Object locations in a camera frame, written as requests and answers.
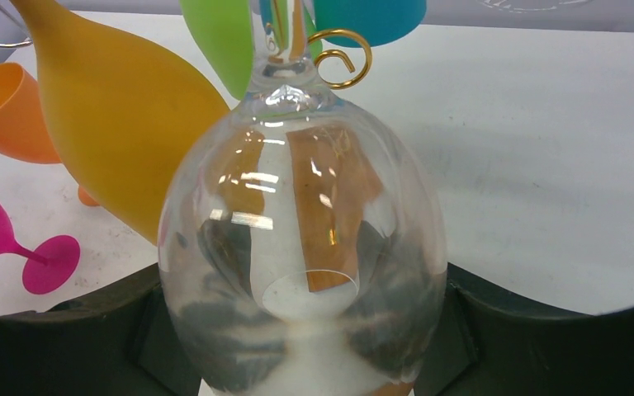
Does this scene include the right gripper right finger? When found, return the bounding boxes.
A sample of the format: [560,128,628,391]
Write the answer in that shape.
[415,266,634,395]

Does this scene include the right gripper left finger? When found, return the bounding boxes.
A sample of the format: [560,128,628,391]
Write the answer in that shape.
[0,266,201,395]

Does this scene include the pink wine glass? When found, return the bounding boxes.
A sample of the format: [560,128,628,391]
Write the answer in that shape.
[0,204,81,295]

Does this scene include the clear wine glass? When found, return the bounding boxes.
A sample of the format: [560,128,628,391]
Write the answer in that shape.
[158,1,447,395]

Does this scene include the yellow wine glass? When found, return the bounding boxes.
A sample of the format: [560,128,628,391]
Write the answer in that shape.
[14,1,229,243]

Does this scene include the gold wire glass rack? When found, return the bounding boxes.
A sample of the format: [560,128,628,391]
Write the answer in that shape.
[264,21,417,396]

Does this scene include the green wine glass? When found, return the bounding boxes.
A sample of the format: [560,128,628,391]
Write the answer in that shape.
[180,1,330,106]

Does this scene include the blue wine glass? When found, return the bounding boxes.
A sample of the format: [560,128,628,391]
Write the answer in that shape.
[259,0,428,50]

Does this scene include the dark orange wine glass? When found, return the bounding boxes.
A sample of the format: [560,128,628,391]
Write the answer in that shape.
[0,61,101,209]

